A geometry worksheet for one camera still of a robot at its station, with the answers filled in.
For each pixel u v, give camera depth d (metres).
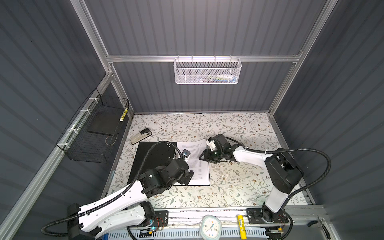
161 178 0.52
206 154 0.81
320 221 0.72
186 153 0.63
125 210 0.58
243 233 0.69
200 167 0.90
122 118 0.80
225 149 0.72
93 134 0.73
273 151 0.52
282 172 0.48
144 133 1.04
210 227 0.69
